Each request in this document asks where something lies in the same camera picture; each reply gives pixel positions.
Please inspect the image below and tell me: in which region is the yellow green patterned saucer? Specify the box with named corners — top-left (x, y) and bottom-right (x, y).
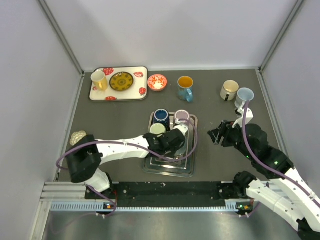
top-left (109, 72), bottom-right (134, 92)

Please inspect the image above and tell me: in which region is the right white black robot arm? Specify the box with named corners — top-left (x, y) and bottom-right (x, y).
top-left (207, 120), bottom-right (320, 240)

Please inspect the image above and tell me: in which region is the yellow white mug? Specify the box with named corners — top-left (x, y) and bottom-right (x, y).
top-left (90, 70), bottom-right (108, 91)

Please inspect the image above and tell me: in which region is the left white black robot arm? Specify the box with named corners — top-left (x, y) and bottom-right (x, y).
top-left (65, 125), bottom-right (189, 199)

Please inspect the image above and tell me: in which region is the teal mug white inside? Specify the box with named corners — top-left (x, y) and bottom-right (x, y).
top-left (173, 145), bottom-right (187, 160)

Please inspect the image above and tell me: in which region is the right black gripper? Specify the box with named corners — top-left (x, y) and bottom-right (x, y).
top-left (207, 119), bottom-right (255, 161)

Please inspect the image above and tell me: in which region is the purple mug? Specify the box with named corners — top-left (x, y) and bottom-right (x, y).
top-left (173, 109), bottom-right (190, 125)

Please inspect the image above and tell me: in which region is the blue mug orange inside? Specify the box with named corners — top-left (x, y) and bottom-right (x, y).
top-left (177, 76), bottom-right (194, 103)

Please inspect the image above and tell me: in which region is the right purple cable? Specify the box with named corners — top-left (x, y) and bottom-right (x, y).
top-left (241, 99), bottom-right (320, 208)

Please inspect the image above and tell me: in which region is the cream beige mug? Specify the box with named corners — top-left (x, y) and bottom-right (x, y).
top-left (220, 79), bottom-right (240, 102)

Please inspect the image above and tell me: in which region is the light blue mug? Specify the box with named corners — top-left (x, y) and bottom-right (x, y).
top-left (234, 87), bottom-right (255, 108)

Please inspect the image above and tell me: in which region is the silver metal tray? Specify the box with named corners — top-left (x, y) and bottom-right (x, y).
top-left (142, 114), bottom-right (198, 178)

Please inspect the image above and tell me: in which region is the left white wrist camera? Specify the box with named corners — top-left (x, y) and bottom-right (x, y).
top-left (173, 120), bottom-right (189, 136)

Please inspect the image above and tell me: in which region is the white strawberry rectangular plate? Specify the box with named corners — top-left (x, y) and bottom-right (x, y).
top-left (89, 66), bottom-right (148, 102)

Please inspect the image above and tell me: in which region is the light green mug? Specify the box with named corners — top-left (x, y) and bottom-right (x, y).
top-left (149, 122), bottom-right (167, 137)

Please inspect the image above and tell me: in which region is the grey slotted cable duct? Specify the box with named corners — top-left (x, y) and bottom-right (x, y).
top-left (50, 201), bottom-right (253, 213)

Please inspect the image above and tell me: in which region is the small floral dish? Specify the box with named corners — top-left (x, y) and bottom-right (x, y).
top-left (69, 130), bottom-right (87, 146)

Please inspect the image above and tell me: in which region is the dark blue mug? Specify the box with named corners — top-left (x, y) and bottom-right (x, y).
top-left (152, 108), bottom-right (171, 132)

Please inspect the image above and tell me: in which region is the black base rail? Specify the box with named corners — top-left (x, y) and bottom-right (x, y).
top-left (84, 181), bottom-right (241, 208)

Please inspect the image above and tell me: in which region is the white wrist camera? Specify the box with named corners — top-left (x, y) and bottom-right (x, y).
top-left (173, 120), bottom-right (189, 136)
top-left (232, 106), bottom-right (254, 128)

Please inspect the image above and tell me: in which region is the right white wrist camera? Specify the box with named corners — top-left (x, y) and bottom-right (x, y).
top-left (232, 106), bottom-right (254, 128)

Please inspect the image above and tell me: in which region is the red patterned small bowl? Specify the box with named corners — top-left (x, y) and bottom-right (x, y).
top-left (147, 74), bottom-right (168, 92)

